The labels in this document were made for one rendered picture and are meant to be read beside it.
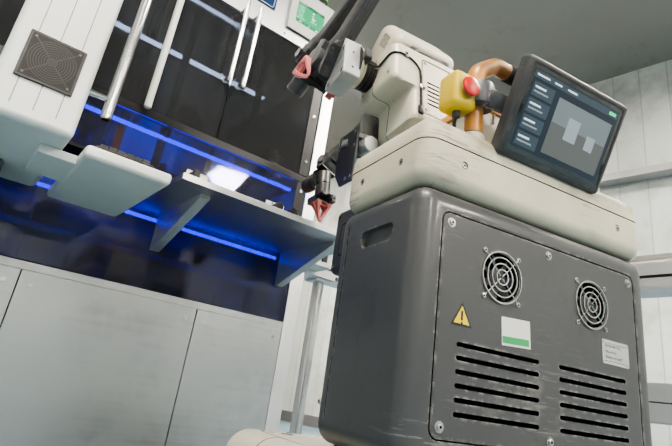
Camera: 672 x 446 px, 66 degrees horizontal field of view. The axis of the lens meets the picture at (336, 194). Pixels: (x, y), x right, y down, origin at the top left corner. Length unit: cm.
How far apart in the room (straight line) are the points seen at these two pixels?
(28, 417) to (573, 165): 152
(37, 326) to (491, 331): 131
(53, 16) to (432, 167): 92
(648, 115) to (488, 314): 457
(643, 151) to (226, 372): 412
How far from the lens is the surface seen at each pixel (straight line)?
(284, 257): 203
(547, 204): 97
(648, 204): 496
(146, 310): 182
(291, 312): 207
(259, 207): 157
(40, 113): 127
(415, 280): 75
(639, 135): 524
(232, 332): 195
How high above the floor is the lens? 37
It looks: 21 degrees up
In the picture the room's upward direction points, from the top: 9 degrees clockwise
